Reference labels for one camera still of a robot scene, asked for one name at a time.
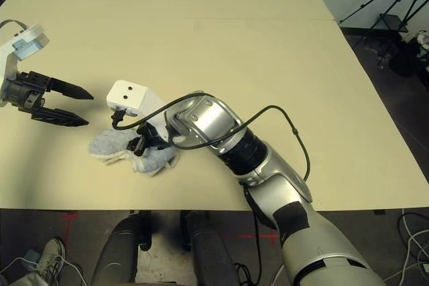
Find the dark grey robot right leg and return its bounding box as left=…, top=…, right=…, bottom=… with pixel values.
left=180, top=210, right=241, bottom=286

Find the light blue fluffy rag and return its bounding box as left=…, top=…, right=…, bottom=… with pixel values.
left=87, top=128, right=179, bottom=177

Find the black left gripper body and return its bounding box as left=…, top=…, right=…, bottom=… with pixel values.
left=5, top=70, right=52, bottom=121

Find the black right camera cable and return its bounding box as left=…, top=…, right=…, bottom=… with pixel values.
left=111, top=91, right=312, bottom=286

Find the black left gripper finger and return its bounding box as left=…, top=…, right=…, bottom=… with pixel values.
left=32, top=107, right=90, bottom=129
left=46, top=77, right=95, bottom=101

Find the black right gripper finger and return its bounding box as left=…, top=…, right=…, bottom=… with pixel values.
left=126, top=136, right=146, bottom=157

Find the dark grey robot leg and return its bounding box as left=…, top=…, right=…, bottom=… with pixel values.
left=90, top=211, right=152, bottom=286
left=180, top=210, right=241, bottom=286

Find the white floor cable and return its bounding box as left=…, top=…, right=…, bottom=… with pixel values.
left=381, top=208, right=429, bottom=283
left=0, top=255, right=85, bottom=286

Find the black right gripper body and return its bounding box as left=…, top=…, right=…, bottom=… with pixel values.
left=137, top=123, right=169, bottom=151

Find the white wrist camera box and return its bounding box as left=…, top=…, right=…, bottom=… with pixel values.
left=106, top=79, right=172, bottom=142
left=0, top=23, right=52, bottom=108

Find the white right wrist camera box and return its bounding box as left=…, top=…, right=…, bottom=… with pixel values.
left=106, top=79, right=172, bottom=142

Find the white crumpled object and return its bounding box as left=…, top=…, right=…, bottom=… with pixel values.
left=415, top=29, right=429, bottom=49

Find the grey left camera cable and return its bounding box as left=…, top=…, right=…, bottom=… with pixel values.
left=0, top=19, right=30, bottom=33

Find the dark grey robot left leg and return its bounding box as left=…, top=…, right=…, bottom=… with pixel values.
left=90, top=211, right=152, bottom=286

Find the grey bystander sneaker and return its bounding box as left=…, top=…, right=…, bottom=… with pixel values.
left=34, top=236, right=66, bottom=284

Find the black bag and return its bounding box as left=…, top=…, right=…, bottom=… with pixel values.
left=389, top=29, right=429, bottom=90

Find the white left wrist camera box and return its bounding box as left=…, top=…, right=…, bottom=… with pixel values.
left=0, top=23, right=52, bottom=108

